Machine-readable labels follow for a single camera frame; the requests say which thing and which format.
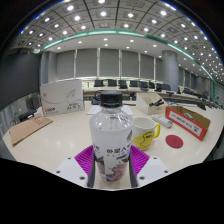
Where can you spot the black desk microphone unit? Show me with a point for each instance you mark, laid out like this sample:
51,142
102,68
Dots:
201,106

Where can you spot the clear water bottle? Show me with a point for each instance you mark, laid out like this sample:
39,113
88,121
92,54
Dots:
111,133

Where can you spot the row of black office chairs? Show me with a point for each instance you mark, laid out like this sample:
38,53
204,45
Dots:
112,82

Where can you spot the teal block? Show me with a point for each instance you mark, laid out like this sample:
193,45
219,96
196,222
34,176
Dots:
189,116

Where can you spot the white and yellow mug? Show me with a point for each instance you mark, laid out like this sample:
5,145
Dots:
145,133

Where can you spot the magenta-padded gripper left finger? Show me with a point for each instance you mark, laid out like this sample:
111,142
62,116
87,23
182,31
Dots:
83,163

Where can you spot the white paper sheet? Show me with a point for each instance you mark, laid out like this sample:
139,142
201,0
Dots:
93,110

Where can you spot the white printed carton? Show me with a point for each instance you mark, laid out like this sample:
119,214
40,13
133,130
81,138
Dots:
61,96

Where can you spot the row of black desk microphones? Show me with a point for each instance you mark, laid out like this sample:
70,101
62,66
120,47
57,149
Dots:
144,89

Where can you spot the round ceiling lights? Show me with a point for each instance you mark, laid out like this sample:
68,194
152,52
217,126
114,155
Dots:
103,13

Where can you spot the flat round red coaster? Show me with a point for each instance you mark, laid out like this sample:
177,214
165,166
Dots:
174,141

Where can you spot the black bag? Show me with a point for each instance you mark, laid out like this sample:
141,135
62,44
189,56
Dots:
96,101

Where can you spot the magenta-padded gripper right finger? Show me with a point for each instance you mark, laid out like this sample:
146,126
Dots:
141,163

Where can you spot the black stapler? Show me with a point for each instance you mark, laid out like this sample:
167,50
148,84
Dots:
156,102

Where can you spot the open cardboard box, red side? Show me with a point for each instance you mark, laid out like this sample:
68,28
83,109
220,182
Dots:
185,125

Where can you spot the small beige cardboard box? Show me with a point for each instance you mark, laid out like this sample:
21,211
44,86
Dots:
145,106

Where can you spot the flat brown cardboard sheet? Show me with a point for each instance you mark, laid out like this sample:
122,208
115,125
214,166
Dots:
28,130

